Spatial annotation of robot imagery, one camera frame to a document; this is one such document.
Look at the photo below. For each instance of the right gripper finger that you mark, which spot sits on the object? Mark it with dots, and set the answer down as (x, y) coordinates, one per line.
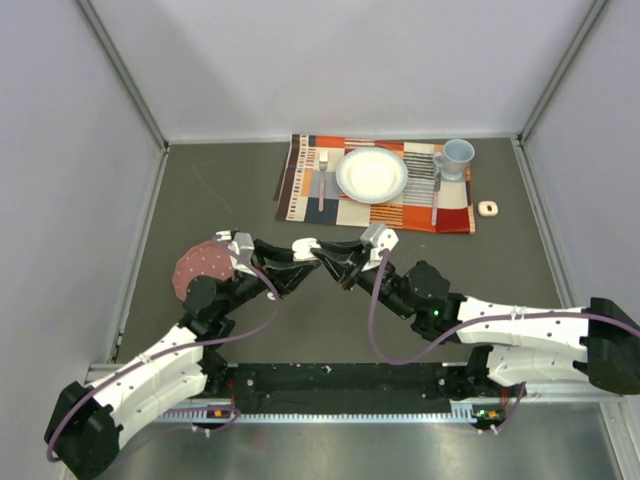
(336, 249)
(343, 272)

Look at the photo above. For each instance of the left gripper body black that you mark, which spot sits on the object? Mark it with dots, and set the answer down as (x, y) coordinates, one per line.
(246, 286)

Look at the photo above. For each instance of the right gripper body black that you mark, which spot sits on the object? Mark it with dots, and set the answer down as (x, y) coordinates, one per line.
(364, 279)

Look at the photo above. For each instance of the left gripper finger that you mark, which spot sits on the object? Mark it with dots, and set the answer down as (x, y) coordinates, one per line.
(287, 276)
(265, 252)

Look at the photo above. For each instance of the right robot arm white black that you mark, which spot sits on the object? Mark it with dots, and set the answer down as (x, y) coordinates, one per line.
(511, 345)

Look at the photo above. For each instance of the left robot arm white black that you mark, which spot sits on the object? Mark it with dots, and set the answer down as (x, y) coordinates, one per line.
(91, 423)

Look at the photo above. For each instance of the pink polka dot plate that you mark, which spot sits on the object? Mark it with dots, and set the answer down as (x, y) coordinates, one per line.
(205, 259)

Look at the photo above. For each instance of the patterned orange placemat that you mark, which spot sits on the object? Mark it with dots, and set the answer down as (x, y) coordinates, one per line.
(411, 210)

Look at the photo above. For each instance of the white round plate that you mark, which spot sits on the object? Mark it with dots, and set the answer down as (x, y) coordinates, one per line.
(371, 175)

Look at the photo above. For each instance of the light blue mug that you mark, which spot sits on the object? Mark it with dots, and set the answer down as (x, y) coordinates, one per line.
(454, 157)

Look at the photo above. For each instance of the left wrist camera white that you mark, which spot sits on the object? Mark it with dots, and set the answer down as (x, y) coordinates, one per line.
(242, 248)

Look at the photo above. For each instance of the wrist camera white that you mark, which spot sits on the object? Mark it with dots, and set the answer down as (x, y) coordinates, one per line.
(377, 238)
(242, 248)

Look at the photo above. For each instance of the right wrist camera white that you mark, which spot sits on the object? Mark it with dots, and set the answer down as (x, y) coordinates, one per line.
(377, 238)

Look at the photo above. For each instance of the pink handled fork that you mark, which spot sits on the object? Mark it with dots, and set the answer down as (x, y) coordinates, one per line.
(323, 166)

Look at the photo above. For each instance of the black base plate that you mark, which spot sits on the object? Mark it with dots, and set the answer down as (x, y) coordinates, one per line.
(348, 388)

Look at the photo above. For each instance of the pink handled knife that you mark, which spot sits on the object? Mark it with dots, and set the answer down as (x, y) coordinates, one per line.
(435, 196)

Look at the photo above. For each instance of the beige square ring object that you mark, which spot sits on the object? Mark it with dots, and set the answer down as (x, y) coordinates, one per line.
(488, 209)

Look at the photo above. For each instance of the grey cable duct rail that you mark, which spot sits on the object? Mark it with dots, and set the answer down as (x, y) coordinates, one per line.
(457, 413)

